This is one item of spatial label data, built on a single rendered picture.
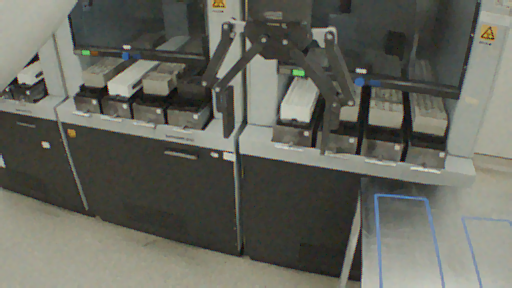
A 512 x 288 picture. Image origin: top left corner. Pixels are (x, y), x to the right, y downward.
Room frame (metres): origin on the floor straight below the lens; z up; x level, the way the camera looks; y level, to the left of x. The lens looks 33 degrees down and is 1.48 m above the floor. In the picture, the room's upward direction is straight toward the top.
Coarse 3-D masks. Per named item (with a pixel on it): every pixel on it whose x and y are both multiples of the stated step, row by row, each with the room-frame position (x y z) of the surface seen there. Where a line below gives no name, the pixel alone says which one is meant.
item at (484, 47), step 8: (496, 0) 1.04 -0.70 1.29; (504, 0) 1.03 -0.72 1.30; (504, 8) 1.03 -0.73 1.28; (480, 32) 1.04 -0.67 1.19; (488, 32) 1.04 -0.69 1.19; (496, 32) 1.03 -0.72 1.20; (488, 40) 1.03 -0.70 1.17; (480, 48) 1.04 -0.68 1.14; (488, 48) 1.03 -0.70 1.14; (496, 48) 1.03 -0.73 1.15; (496, 56) 1.02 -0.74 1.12
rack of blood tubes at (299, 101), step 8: (304, 80) 1.37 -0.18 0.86; (296, 88) 1.30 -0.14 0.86; (304, 88) 1.30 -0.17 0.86; (312, 88) 1.30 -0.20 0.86; (288, 96) 1.24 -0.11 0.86; (296, 96) 1.23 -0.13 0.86; (304, 96) 1.24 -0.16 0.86; (312, 96) 1.23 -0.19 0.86; (288, 104) 1.17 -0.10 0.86; (296, 104) 1.18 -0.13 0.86; (304, 104) 1.17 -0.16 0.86; (312, 104) 1.28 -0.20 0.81; (288, 112) 1.15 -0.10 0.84; (296, 112) 1.15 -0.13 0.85; (304, 112) 1.14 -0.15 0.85; (312, 112) 1.20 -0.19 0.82; (304, 120) 1.14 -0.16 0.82
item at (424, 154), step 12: (408, 108) 1.25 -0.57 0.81; (408, 120) 1.17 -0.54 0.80; (408, 132) 1.09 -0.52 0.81; (408, 144) 1.02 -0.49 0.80; (420, 144) 1.00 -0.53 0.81; (432, 144) 1.00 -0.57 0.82; (444, 144) 1.00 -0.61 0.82; (408, 156) 1.00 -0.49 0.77; (420, 156) 0.99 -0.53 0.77; (432, 156) 0.98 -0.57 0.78; (444, 156) 0.97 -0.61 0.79; (420, 168) 0.95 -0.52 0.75
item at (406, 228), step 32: (384, 192) 0.76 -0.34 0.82; (416, 192) 0.76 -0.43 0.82; (448, 192) 0.75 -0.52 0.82; (480, 192) 0.75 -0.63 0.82; (352, 224) 0.81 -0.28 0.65; (384, 224) 0.64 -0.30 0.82; (416, 224) 0.64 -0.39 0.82; (448, 224) 0.63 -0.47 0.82; (480, 224) 0.62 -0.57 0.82; (352, 256) 0.80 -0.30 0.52; (384, 256) 0.54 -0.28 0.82; (416, 256) 0.54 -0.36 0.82; (448, 256) 0.53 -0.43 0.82; (480, 256) 0.52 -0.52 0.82
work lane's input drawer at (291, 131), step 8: (320, 96) 1.34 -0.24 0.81; (320, 104) 1.29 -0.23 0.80; (280, 112) 1.22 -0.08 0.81; (320, 112) 1.28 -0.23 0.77; (280, 120) 1.14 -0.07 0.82; (288, 120) 1.14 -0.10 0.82; (296, 120) 1.14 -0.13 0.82; (312, 120) 1.16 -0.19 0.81; (280, 128) 1.12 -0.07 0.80; (288, 128) 1.12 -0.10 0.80; (296, 128) 1.11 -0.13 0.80; (304, 128) 1.11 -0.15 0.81; (312, 128) 1.11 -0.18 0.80; (280, 136) 1.12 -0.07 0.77; (288, 136) 1.12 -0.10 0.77; (296, 136) 1.11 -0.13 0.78; (304, 136) 1.10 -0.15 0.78; (312, 136) 1.10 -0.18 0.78; (288, 144) 1.10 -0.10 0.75; (296, 144) 1.11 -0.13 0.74; (304, 144) 1.10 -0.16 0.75
